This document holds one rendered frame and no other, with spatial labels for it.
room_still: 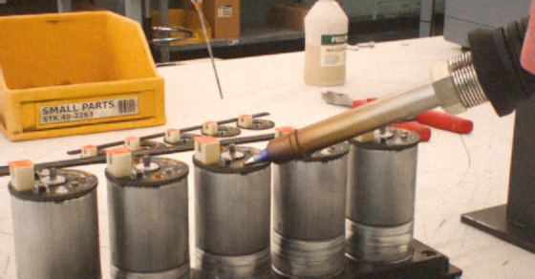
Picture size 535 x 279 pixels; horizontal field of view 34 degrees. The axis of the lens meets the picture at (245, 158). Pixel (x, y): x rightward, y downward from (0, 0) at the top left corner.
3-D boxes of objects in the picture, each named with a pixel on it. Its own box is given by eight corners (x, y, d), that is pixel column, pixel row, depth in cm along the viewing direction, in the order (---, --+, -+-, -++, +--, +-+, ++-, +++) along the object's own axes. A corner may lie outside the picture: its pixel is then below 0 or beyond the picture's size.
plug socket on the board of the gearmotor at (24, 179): (45, 187, 24) (43, 164, 24) (13, 192, 24) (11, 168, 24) (37, 180, 25) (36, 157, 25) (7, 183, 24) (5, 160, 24)
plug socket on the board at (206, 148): (227, 161, 27) (227, 140, 26) (202, 165, 26) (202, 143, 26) (217, 155, 27) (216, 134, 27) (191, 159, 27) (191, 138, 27)
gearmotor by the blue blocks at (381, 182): (425, 279, 30) (434, 137, 29) (366, 292, 29) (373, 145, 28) (384, 254, 32) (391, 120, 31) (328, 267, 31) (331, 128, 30)
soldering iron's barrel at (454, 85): (274, 184, 25) (490, 108, 23) (252, 136, 25) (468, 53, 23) (288, 171, 27) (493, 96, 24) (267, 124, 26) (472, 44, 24)
